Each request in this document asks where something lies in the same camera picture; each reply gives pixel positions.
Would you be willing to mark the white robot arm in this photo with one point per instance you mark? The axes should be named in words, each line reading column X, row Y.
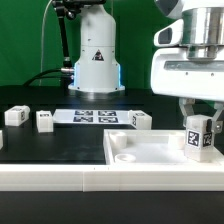
column 97, row 72

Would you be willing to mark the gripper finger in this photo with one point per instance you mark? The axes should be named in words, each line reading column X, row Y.
column 186, row 107
column 218, row 118

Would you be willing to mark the white marker base plate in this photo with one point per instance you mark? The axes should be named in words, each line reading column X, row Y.
column 79, row 116

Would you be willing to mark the white U-shaped obstacle fence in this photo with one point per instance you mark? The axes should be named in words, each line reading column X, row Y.
column 197, row 176

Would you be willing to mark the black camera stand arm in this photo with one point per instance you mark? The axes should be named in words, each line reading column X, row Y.
column 70, row 9

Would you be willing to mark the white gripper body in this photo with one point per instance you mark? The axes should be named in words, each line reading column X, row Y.
column 174, row 74

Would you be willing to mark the white square tabletop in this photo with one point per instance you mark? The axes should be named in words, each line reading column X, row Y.
column 140, row 147

